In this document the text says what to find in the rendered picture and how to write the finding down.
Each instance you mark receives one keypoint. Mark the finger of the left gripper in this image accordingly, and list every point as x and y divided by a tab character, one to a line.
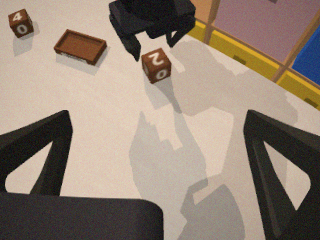
171	41
133	47

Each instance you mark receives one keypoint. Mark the brown wooden number cube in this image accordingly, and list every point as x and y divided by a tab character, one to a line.
20	23
156	65

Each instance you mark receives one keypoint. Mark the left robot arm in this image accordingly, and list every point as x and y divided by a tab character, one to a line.
126	4

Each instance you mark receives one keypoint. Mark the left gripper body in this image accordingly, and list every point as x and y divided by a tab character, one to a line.
155	17

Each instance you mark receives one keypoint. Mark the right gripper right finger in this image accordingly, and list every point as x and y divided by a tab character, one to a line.
300	147

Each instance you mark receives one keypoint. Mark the brown wooden tray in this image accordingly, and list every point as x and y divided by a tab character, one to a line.
84	48

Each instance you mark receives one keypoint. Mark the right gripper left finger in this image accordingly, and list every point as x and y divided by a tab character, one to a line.
19	145

